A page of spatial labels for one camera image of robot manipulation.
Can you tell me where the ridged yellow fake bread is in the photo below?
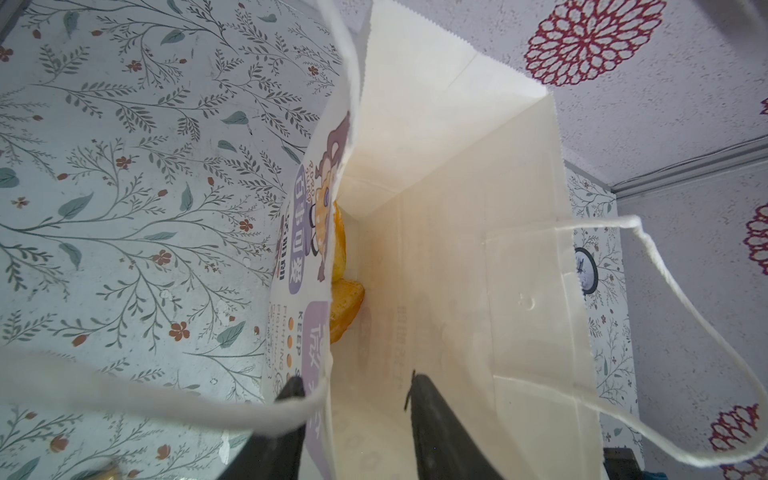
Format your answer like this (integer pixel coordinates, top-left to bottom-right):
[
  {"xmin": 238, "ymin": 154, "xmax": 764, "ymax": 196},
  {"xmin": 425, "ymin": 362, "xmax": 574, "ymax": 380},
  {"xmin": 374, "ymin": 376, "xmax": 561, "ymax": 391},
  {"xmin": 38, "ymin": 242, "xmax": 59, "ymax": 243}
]
[{"xmin": 332, "ymin": 202, "xmax": 347, "ymax": 283}]

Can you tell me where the small black alarm clock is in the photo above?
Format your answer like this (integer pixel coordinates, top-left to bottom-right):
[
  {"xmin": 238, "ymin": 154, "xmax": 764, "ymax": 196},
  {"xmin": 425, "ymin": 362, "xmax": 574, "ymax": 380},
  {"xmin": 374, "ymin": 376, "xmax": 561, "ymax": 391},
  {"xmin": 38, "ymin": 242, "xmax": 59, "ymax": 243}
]
[{"xmin": 575, "ymin": 247, "xmax": 599, "ymax": 295}]

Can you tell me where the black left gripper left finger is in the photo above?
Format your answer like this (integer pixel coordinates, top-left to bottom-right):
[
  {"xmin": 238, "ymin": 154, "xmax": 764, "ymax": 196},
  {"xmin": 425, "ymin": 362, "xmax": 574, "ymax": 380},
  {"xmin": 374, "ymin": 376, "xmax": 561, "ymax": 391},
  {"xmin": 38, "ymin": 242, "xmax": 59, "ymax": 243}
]
[{"xmin": 217, "ymin": 376, "xmax": 307, "ymax": 480}]

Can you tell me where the round orange fake bun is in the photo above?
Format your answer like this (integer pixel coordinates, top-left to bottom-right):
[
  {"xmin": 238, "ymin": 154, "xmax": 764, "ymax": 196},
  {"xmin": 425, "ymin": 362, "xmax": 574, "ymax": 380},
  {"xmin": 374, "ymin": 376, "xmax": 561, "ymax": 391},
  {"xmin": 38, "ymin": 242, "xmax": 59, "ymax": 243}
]
[{"xmin": 329, "ymin": 279, "xmax": 365, "ymax": 344}]

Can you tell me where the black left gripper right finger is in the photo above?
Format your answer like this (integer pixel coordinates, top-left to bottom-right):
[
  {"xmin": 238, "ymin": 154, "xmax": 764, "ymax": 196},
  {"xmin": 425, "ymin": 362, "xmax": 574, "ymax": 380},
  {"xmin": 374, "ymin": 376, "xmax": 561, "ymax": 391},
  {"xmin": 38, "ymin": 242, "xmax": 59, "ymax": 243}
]
[{"xmin": 404, "ymin": 371, "xmax": 502, "ymax": 480}]

